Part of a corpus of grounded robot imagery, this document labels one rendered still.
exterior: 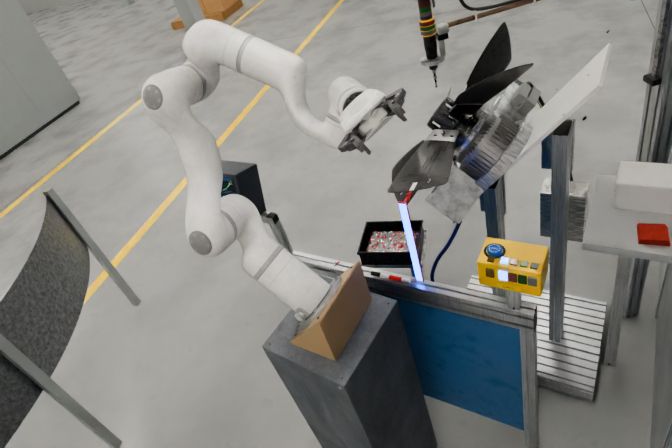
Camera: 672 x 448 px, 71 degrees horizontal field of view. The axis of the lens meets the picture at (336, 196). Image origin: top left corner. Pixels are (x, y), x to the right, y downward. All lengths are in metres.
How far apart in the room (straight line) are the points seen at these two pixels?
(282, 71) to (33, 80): 6.71
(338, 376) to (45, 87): 6.87
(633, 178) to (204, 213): 1.30
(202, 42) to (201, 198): 0.40
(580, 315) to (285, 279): 1.54
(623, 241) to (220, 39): 1.29
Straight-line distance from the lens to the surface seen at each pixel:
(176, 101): 1.18
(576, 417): 2.28
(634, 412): 2.33
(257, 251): 1.30
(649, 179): 1.74
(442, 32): 1.43
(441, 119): 1.60
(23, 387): 2.41
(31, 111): 7.56
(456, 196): 1.62
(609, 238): 1.68
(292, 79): 1.06
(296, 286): 1.30
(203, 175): 1.26
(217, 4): 9.60
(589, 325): 2.43
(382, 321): 1.39
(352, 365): 1.33
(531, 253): 1.32
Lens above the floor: 2.02
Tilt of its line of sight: 36 degrees down
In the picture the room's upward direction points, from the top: 18 degrees counter-clockwise
